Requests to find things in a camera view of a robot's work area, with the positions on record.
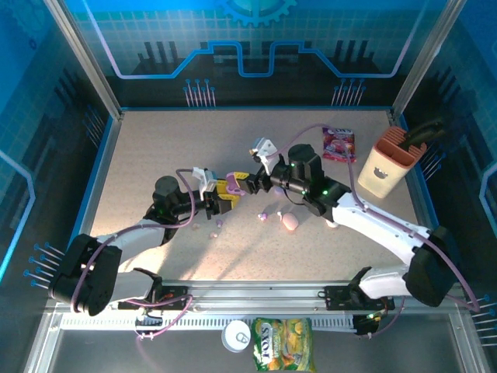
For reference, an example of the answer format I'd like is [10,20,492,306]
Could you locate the aluminium frame post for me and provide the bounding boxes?
[390,0,469,120]
[43,0,125,121]

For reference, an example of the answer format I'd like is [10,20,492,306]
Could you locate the white slotted cable duct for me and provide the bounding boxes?
[60,315,356,332]

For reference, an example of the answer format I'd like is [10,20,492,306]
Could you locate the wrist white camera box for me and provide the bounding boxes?
[250,136,280,176]
[192,166,219,194]

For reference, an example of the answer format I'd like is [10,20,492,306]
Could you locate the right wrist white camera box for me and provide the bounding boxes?
[250,136,280,176]

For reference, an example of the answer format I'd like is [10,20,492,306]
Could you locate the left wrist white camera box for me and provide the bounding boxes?
[192,166,219,194]

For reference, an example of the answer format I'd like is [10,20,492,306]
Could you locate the black electronics box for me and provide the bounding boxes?
[353,313,381,337]

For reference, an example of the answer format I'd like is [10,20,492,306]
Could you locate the beige knife block orange top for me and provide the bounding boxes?
[357,125,428,200]

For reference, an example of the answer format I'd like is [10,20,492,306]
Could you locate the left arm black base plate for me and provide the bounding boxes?
[117,284,192,311]

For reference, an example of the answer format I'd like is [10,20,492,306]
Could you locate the purple candy bag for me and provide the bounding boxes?
[321,126,357,163]

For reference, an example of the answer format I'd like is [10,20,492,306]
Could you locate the green yellow candy bag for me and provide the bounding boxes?
[250,317,318,373]

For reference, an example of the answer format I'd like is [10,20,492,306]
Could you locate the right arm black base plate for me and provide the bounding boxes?
[323,284,396,312]

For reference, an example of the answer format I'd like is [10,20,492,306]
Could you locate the aluminium mounting rail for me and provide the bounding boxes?
[46,280,469,314]

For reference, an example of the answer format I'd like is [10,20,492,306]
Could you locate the purple earbud case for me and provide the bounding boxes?
[224,172,246,196]

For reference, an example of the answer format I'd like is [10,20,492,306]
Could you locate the white round can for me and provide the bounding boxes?
[221,320,252,354]

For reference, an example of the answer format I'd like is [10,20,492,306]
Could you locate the black knife handle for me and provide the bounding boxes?
[401,120,446,152]

